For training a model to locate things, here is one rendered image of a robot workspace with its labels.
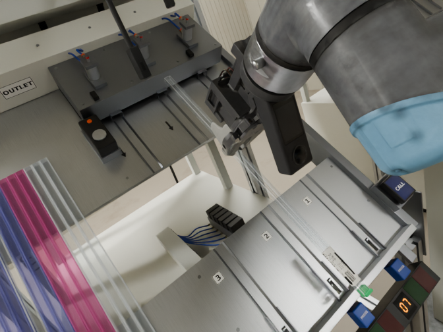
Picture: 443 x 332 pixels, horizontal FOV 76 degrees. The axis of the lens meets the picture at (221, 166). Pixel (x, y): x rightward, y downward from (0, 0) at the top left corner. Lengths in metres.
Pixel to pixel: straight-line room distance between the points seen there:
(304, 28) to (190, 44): 0.46
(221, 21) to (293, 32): 3.86
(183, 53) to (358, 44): 0.49
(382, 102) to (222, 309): 0.38
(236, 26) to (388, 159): 4.09
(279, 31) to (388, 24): 0.08
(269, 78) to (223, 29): 3.82
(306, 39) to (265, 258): 0.37
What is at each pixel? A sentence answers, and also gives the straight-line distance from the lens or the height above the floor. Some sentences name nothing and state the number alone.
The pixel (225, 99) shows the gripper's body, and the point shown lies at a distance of 0.37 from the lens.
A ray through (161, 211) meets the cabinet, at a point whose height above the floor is 0.62.
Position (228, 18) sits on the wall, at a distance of 4.20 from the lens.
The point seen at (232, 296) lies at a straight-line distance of 0.49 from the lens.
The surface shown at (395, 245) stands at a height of 0.73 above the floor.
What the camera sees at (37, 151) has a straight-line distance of 0.63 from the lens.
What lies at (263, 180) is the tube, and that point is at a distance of 0.47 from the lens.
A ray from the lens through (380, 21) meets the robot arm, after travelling 0.22.
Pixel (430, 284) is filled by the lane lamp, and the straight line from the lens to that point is 0.65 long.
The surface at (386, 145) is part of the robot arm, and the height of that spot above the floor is 1.06.
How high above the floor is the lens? 1.16
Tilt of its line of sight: 24 degrees down
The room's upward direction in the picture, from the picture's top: 23 degrees counter-clockwise
